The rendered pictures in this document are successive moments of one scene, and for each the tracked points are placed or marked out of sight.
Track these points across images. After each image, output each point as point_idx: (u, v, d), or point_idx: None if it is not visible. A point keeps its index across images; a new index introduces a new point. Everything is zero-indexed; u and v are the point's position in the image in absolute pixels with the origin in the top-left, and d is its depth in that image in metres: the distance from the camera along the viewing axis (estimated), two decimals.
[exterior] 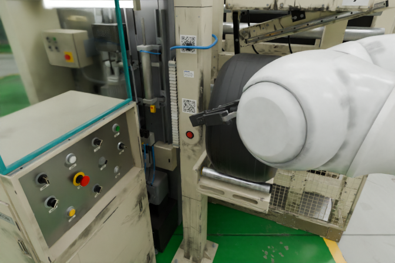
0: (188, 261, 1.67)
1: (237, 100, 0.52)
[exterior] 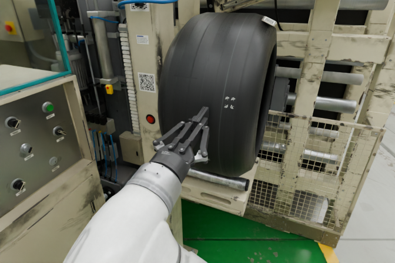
0: None
1: None
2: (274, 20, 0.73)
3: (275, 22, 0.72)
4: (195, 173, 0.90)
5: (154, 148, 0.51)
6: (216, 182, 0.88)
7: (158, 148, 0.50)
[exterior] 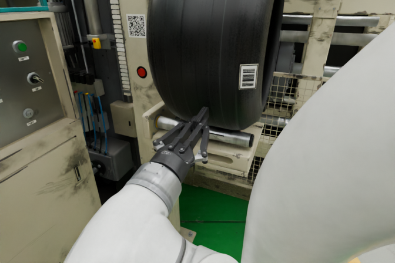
0: None
1: None
2: (255, 64, 0.51)
3: (257, 68, 0.52)
4: None
5: (154, 148, 0.51)
6: (217, 128, 0.77)
7: (158, 148, 0.50)
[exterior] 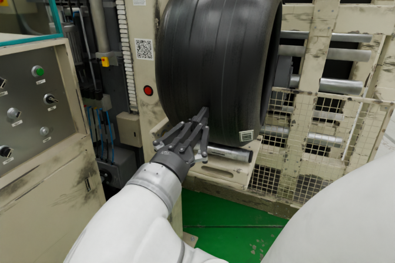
0: None
1: None
2: (251, 131, 0.65)
3: (253, 132, 0.66)
4: None
5: (154, 148, 0.51)
6: (218, 147, 0.82)
7: (158, 148, 0.50)
